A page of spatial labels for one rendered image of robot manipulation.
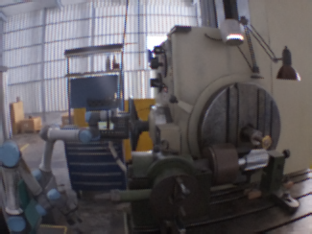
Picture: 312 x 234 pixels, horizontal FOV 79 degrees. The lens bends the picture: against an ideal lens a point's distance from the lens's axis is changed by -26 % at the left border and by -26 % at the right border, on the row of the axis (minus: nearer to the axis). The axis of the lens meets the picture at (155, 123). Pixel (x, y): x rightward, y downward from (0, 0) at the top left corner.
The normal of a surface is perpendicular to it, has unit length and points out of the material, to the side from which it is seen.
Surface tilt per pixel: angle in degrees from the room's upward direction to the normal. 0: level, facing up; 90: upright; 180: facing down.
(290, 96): 90
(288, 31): 90
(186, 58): 90
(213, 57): 90
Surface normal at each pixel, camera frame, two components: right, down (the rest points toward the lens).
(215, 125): 0.14, 0.18
